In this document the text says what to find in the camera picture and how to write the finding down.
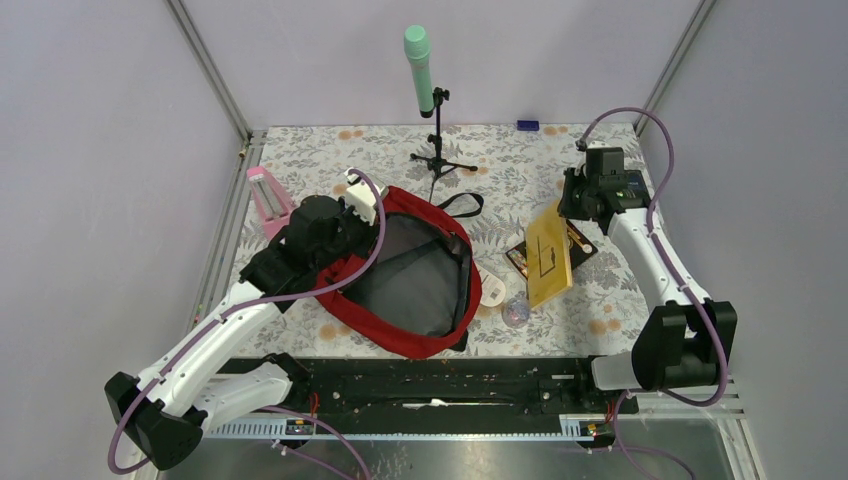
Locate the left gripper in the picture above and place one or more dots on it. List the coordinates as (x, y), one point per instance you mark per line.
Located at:
(370, 232)

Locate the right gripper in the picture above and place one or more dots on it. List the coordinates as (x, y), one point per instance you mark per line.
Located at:
(564, 206)

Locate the red backpack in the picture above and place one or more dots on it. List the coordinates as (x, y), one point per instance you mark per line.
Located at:
(421, 294)

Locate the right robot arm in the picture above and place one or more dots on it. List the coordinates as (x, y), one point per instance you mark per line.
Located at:
(687, 339)

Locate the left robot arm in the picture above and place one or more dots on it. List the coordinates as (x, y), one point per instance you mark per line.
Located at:
(163, 413)

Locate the black book under yellow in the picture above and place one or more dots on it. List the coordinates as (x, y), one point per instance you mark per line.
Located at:
(580, 250)

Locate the dark blue book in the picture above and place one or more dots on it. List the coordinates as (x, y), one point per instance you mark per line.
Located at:
(636, 182)

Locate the pink metronome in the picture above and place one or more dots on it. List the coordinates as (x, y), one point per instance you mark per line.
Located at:
(273, 203)

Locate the small blue block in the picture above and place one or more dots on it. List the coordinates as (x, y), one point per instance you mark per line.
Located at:
(527, 125)

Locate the black microphone tripod stand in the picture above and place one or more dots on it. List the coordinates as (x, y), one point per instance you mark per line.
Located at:
(437, 164)

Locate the white oval card package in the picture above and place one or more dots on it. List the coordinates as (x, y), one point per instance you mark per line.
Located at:
(493, 288)

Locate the clear round plastic container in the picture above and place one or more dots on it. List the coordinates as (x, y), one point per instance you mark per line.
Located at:
(516, 312)

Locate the mint green microphone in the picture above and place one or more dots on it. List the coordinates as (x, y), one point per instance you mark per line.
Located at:
(417, 48)

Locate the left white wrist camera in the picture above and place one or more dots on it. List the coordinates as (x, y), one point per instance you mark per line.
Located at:
(361, 198)

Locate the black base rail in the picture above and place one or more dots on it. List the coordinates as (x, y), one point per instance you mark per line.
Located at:
(501, 396)

